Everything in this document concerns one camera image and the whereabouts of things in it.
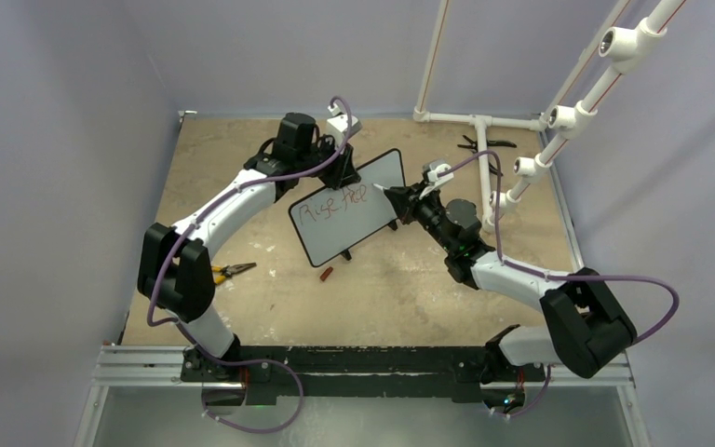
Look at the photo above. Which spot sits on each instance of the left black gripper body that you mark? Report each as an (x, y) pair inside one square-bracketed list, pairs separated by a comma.
[(313, 158)]

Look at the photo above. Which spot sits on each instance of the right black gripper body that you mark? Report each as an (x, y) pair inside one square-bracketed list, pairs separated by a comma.
[(432, 212)]

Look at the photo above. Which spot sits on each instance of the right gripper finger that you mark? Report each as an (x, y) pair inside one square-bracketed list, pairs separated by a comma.
[(405, 206), (413, 191)]

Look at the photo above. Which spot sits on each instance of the small black-framed whiteboard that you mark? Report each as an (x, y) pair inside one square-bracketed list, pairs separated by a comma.
[(330, 222)]

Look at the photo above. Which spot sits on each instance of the red marker cap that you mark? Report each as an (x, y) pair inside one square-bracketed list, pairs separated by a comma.
[(326, 273)]

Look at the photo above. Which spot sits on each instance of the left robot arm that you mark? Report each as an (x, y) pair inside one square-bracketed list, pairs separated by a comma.
[(175, 271)]

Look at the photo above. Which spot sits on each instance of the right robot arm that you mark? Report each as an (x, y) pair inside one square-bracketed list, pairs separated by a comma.
[(585, 326)]

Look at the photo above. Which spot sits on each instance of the black pliers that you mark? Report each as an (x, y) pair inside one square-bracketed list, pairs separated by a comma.
[(473, 147)]

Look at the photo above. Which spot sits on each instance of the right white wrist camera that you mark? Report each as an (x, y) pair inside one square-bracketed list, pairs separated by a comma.
[(435, 175)]

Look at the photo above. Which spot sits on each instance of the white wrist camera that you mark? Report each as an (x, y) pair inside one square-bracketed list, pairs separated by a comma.
[(435, 175), (340, 126)]

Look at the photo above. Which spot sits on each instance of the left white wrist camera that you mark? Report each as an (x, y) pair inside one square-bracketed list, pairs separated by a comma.
[(340, 126)]

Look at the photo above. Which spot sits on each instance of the yellow-handled pliers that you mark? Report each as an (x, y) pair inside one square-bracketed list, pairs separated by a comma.
[(223, 273)]

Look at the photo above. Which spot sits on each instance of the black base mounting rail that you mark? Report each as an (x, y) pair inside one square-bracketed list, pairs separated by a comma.
[(462, 374)]

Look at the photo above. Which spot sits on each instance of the aluminium extrusion frame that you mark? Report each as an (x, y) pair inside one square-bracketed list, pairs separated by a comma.
[(137, 398)]

